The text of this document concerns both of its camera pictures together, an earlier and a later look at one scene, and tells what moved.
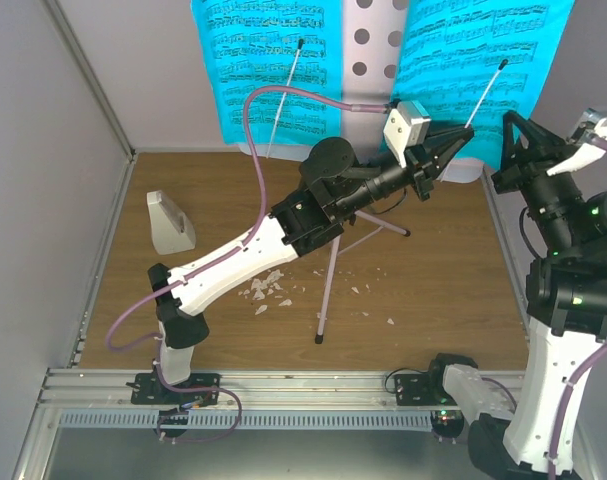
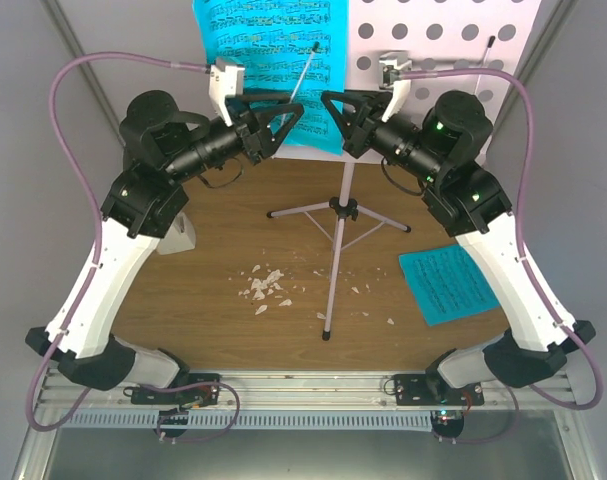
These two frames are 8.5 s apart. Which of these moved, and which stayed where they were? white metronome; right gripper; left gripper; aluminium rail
Moved: left gripper; right gripper
Stayed: white metronome; aluminium rail
